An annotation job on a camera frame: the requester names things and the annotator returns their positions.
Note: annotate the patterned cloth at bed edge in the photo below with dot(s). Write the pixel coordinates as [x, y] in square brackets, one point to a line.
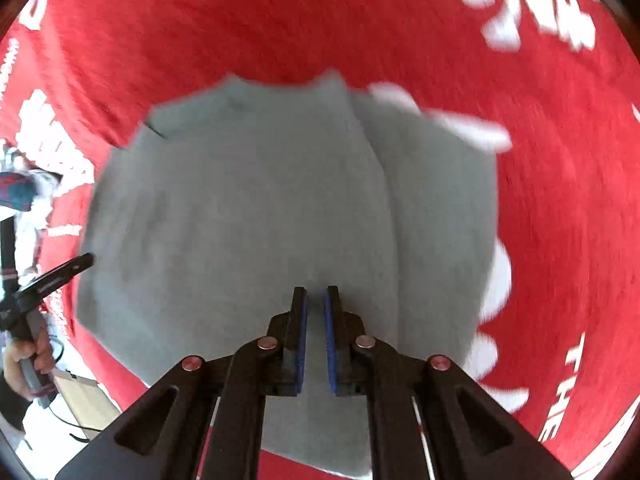
[27, 195]

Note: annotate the cardboard box on floor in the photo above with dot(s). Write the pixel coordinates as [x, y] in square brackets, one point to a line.
[82, 404]

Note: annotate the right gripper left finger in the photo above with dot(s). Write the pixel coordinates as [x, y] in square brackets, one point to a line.
[203, 419]

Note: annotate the person's left hand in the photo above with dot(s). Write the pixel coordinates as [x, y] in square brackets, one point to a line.
[38, 352]

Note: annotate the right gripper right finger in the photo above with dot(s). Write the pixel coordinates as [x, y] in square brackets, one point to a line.
[428, 419]

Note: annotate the grey sweater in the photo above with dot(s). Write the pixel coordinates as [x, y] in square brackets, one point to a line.
[227, 201]

